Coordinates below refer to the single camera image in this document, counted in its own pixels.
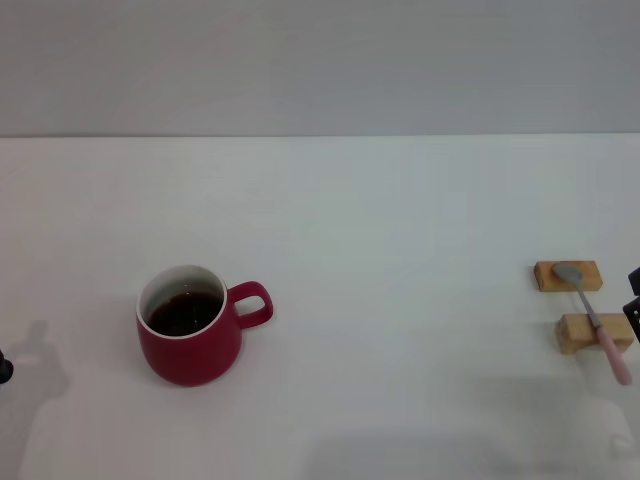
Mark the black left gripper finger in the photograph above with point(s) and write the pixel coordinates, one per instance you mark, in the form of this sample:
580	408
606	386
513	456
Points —
5	369

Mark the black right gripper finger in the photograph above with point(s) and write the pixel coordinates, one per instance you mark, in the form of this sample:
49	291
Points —
636	281
634	315

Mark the plain wooden block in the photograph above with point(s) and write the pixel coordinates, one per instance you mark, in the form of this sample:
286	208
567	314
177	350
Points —
575	332

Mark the red ceramic mug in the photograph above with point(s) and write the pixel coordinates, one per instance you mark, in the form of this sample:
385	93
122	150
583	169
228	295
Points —
190	360

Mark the wooden block with orange stain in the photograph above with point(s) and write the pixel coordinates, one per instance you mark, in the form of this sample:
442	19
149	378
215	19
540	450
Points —
592	277

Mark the dark coffee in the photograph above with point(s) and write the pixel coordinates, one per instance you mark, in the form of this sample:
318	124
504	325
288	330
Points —
185	315

